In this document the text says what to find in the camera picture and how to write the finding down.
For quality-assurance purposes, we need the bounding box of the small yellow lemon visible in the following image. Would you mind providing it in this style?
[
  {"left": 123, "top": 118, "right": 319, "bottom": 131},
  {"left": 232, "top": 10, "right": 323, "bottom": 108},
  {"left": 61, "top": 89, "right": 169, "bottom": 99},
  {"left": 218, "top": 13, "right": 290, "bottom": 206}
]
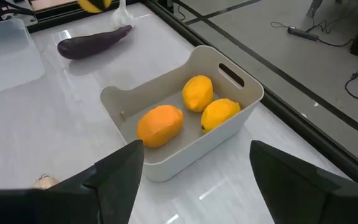
[{"left": 78, "top": 0, "right": 113, "bottom": 14}]

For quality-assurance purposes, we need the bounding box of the white plastic handled basket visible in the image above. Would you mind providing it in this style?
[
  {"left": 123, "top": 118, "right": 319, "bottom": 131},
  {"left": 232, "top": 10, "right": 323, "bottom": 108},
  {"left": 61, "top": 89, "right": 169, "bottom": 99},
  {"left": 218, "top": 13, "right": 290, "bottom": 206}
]
[{"left": 99, "top": 45, "right": 265, "bottom": 183}]

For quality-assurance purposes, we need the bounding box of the translucent plastic bin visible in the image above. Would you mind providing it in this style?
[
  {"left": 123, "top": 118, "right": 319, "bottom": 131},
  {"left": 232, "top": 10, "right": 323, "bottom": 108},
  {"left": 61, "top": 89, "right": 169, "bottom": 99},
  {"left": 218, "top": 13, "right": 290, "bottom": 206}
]
[{"left": 0, "top": 17, "right": 45, "bottom": 99}]

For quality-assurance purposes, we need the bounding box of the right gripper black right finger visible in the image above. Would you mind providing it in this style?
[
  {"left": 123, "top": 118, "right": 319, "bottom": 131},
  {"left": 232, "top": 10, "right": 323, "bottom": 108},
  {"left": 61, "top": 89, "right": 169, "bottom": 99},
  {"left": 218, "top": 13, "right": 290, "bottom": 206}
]
[{"left": 249, "top": 139, "right": 358, "bottom": 224}]

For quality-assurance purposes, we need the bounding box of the grey metal leg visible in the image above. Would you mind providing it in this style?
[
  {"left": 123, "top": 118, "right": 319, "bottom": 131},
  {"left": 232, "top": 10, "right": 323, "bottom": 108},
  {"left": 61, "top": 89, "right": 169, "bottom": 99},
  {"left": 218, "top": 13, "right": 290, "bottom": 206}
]
[{"left": 306, "top": 0, "right": 324, "bottom": 18}]

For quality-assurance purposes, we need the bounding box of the large yellow lemon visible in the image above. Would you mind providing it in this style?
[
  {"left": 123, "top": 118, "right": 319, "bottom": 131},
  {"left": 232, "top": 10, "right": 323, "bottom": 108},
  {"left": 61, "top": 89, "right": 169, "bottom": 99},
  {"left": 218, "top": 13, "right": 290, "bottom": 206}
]
[{"left": 181, "top": 75, "right": 214, "bottom": 113}]

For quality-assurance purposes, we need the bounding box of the dark purple eggplant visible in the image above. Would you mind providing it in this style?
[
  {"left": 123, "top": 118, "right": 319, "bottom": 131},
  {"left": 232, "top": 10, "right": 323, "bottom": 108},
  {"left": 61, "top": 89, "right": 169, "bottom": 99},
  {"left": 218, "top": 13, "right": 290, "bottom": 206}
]
[{"left": 57, "top": 24, "right": 134, "bottom": 60}]

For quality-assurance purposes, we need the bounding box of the orange-yellow lemon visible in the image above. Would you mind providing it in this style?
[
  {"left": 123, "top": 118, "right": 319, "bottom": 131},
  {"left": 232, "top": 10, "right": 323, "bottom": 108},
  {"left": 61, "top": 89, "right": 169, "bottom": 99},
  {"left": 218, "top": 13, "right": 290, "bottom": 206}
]
[{"left": 136, "top": 105, "right": 185, "bottom": 149}]

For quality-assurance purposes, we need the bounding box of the white long-stemmed garlic bulb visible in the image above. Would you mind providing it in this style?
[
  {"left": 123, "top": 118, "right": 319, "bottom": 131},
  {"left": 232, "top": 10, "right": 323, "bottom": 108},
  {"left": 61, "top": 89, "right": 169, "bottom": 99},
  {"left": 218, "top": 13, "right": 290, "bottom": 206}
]
[{"left": 110, "top": 0, "right": 135, "bottom": 29}]

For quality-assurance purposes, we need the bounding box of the black power strip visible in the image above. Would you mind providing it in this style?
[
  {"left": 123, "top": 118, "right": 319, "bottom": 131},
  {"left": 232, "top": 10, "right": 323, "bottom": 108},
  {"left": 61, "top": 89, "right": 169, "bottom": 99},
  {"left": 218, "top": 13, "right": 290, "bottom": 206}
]
[{"left": 287, "top": 26, "right": 319, "bottom": 42}]

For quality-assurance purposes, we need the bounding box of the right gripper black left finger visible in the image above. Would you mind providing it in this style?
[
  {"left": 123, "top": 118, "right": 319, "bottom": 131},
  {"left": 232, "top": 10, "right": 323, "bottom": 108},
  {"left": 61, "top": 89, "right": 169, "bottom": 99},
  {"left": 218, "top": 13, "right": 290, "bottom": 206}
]
[{"left": 0, "top": 139, "right": 145, "bottom": 224}]

